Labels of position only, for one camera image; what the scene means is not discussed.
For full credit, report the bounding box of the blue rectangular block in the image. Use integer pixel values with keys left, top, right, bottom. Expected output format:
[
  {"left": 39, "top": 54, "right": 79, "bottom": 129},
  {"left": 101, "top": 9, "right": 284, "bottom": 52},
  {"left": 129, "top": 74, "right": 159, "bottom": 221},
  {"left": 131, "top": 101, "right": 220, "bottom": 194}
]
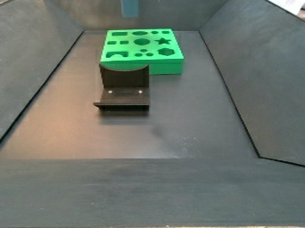
[{"left": 121, "top": 0, "right": 139, "bottom": 18}]

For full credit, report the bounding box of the green shape sorter board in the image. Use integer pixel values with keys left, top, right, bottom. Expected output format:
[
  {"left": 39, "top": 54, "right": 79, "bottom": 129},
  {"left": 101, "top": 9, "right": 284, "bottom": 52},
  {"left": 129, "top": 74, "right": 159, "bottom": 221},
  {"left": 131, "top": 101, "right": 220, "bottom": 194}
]
[{"left": 101, "top": 28, "right": 183, "bottom": 75}]

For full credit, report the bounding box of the black curved fixture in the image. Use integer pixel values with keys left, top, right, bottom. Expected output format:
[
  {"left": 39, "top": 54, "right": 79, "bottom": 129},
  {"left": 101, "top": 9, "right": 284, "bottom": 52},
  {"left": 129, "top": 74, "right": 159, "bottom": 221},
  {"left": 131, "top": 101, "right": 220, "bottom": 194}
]
[{"left": 94, "top": 64, "right": 150, "bottom": 109}]

